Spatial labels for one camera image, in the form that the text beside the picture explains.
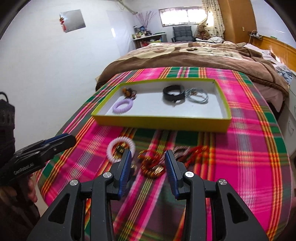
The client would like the brown beige blanket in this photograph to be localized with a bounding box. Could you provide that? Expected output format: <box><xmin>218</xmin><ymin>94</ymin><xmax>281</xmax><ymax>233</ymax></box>
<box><xmin>95</xmin><ymin>42</ymin><xmax>289</xmax><ymax>97</ymax></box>

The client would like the red cord bead bracelet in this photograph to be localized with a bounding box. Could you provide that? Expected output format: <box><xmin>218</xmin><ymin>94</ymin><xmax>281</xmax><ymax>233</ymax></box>
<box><xmin>137</xmin><ymin>149</ymin><xmax>166</xmax><ymax>179</ymax></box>

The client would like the floral curtain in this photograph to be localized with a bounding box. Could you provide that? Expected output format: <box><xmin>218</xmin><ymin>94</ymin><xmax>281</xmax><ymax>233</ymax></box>
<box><xmin>202</xmin><ymin>0</ymin><xmax>225</xmax><ymax>39</ymax></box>

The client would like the red knot ornament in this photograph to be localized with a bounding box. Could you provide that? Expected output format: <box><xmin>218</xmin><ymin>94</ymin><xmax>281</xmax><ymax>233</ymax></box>
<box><xmin>183</xmin><ymin>146</ymin><xmax>208</xmax><ymax>168</ymax></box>

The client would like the window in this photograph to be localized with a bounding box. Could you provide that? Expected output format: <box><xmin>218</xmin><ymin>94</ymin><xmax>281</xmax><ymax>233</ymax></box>
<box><xmin>159</xmin><ymin>6</ymin><xmax>207</xmax><ymax>27</ymax></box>

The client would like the black chair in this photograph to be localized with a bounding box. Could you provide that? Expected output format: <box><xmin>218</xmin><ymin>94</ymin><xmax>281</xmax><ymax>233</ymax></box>
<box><xmin>171</xmin><ymin>26</ymin><xmax>195</xmax><ymax>43</ymax></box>

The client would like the pink spiral hair tie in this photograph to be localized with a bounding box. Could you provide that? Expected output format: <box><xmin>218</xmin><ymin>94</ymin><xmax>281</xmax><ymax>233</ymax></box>
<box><xmin>106</xmin><ymin>136</ymin><xmax>136</xmax><ymax>164</ymax></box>

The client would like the gold black charm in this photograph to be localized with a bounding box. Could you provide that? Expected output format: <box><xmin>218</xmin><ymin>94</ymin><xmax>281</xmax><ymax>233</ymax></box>
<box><xmin>114</xmin><ymin>143</ymin><xmax>128</xmax><ymax>156</ymax></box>

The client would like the yellow-green shallow tray box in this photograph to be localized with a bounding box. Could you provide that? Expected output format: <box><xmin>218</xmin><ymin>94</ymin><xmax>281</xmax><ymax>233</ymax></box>
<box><xmin>91</xmin><ymin>78</ymin><xmax>232</xmax><ymax>133</ymax></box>

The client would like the grey drawer nightstand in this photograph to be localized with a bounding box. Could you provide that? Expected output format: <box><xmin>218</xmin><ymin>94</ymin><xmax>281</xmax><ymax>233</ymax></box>
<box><xmin>278</xmin><ymin>76</ymin><xmax>296</xmax><ymax>157</ymax></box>

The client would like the cluttered shelf desk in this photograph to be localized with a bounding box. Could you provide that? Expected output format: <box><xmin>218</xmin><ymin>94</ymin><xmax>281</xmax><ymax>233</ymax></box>
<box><xmin>132</xmin><ymin>26</ymin><xmax>167</xmax><ymax>49</ymax></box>

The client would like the purple spiral hair tie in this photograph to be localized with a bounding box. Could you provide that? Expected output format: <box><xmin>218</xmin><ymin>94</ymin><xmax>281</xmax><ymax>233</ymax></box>
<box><xmin>112</xmin><ymin>98</ymin><xmax>134</xmax><ymax>115</ymax></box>

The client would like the amber bead bracelet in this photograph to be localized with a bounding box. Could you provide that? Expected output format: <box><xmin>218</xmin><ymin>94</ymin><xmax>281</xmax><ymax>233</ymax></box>
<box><xmin>122</xmin><ymin>87</ymin><xmax>138</xmax><ymax>100</ymax></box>

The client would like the left hand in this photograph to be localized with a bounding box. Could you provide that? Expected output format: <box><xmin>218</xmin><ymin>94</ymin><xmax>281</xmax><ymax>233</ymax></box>
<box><xmin>23</xmin><ymin>174</ymin><xmax>38</xmax><ymax>203</ymax></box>

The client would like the wooden wardrobe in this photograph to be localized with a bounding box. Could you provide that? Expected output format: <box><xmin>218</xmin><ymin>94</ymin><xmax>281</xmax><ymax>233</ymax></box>
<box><xmin>218</xmin><ymin>0</ymin><xmax>257</xmax><ymax>43</ymax></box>

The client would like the wooden headboard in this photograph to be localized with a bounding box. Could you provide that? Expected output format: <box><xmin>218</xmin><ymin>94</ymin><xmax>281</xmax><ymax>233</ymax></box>
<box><xmin>250</xmin><ymin>36</ymin><xmax>296</xmax><ymax>71</ymax></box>

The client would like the dried branches vase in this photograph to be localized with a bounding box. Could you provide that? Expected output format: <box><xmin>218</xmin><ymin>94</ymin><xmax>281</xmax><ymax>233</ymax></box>
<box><xmin>135</xmin><ymin>11</ymin><xmax>157</xmax><ymax>31</ymax></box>

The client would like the brown teddy bear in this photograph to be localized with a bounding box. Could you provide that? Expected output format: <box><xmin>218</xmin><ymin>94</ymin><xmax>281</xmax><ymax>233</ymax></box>
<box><xmin>196</xmin><ymin>24</ymin><xmax>211</xmax><ymax>40</ymax></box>

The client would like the grey-blue cord bracelet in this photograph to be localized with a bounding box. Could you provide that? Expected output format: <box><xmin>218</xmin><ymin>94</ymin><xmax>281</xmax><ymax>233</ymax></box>
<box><xmin>184</xmin><ymin>87</ymin><xmax>209</xmax><ymax>105</ymax></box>

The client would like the black fitness band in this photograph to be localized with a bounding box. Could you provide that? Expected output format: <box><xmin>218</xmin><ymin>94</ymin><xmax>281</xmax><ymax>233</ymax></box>
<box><xmin>163</xmin><ymin>85</ymin><xmax>185</xmax><ymax>103</ymax></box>

